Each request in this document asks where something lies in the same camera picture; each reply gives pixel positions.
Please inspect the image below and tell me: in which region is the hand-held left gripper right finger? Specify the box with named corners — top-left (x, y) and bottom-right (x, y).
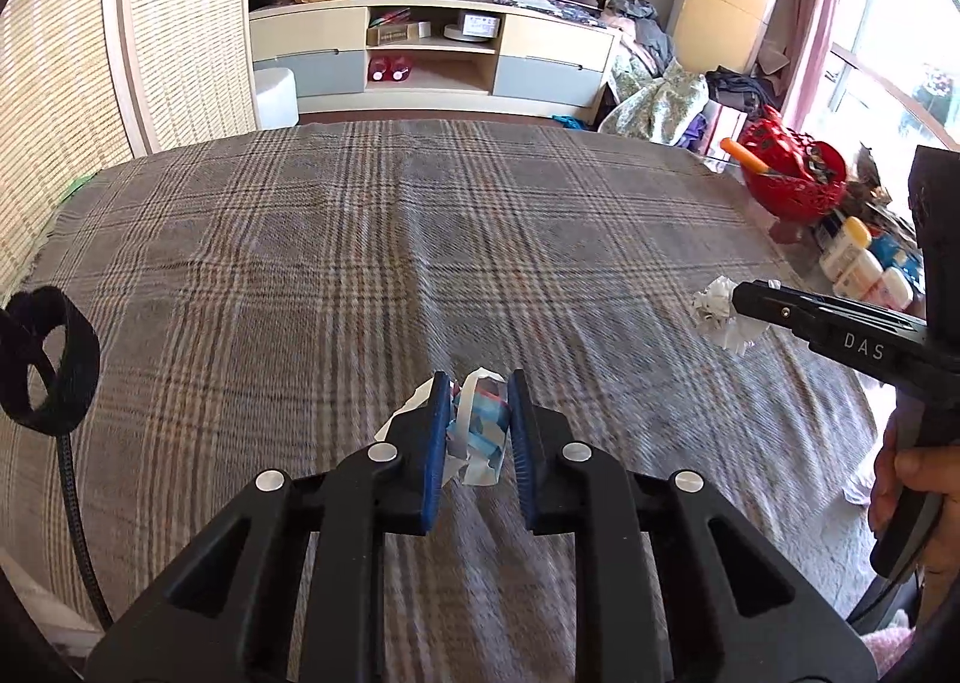
top-left (506, 369), bottom-right (878, 683)

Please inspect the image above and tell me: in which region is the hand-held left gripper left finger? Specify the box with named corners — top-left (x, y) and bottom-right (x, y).
top-left (86, 372), bottom-right (455, 683)

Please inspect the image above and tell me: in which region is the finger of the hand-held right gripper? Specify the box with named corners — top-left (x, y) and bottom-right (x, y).
top-left (731, 278), bottom-right (929, 348)

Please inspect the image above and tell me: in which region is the blue white wrapper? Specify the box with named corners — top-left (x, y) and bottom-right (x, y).
top-left (375, 368), bottom-right (515, 487)

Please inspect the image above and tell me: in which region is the white striped paper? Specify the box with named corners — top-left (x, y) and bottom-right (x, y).
top-left (690, 275), bottom-right (773, 354)

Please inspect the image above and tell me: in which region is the person's right hand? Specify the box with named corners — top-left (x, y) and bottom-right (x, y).
top-left (868, 419), bottom-right (960, 573)

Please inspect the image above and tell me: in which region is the white bottle with pink label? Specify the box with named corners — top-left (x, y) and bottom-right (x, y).
top-left (862, 268), bottom-right (914, 313)

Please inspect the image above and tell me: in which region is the blue packet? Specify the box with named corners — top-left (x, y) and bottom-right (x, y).
top-left (870, 233), bottom-right (920, 279)

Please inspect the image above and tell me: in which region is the small white bottle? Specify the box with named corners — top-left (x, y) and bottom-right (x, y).
top-left (835, 251), bottom-right (884, 299)

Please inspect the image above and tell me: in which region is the lotion bottle with yellow cap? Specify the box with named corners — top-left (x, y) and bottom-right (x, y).
top-left (821, 216), bottom-right (873, 279)

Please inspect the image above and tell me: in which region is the red plastic basket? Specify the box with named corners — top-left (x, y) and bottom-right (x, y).
top-left (739, 105), bottom-right (848, 220)

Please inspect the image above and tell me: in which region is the white and pink box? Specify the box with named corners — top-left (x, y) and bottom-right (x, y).
top-left (700, 99), bottom-right (751, 156)

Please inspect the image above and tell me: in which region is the grey plaid blanket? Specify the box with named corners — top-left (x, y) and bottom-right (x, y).
top-left (0, 119), bottom-right (878, 683)

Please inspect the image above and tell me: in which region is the dark clothes pile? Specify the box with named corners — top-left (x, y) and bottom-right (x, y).
top-left (705, 66), bottom-right (782, 115)

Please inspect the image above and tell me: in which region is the floral cloth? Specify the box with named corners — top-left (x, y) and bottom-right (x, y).
top-left (598, 56), bottom-right (710, 145)

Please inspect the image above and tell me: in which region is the pink curtain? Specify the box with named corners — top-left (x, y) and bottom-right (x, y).
top-left (780, 0), bottom-right (853, 121)

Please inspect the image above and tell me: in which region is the pile of grey clothes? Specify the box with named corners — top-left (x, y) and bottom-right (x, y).
top-left (604, 0), bottom-right (676, 78)

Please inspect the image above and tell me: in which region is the beige television stand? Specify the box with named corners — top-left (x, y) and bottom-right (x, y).
top-left (247, 0), bottom-right (623, 121)

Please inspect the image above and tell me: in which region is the person's pink clothing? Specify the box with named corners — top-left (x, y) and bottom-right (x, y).
top-left (861, 624), bottom-right (917, 663)

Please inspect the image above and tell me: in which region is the white round stool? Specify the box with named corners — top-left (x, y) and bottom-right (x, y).
top-left (253, 68), bottom-right (301, 129)

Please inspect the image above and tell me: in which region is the flat cardboard box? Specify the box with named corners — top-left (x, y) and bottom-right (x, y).
top-left (367, 23), bottom-right (433, 47)

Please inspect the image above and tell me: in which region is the bamboo screen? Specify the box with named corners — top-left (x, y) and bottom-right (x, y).
top-left (0, 0), bottom-right (257, 283)

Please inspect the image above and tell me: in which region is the orange handled tool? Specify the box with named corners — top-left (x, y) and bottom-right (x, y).
top-left (720, 137), bottom-right (775, 175)

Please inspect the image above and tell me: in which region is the black velcro strap loop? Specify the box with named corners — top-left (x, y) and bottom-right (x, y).
top-left (0, 285), bottom-right (102, 436)

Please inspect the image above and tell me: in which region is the black braided cable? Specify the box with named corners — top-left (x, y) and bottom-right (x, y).
top-left (56, 428), bottom-right (115, 628)

